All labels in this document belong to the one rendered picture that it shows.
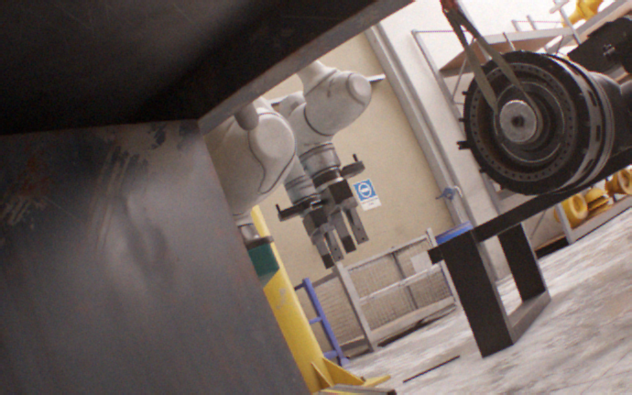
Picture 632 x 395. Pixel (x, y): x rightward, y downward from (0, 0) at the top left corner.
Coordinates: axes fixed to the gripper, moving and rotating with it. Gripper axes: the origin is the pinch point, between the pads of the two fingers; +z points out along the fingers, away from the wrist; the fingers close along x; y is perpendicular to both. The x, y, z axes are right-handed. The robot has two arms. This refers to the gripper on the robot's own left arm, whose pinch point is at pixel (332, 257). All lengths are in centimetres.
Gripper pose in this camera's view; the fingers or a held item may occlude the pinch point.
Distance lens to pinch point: 207.7
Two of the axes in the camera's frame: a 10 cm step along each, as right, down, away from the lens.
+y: 9.0, -3.6, 2.4
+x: -1.8, 2.1, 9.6
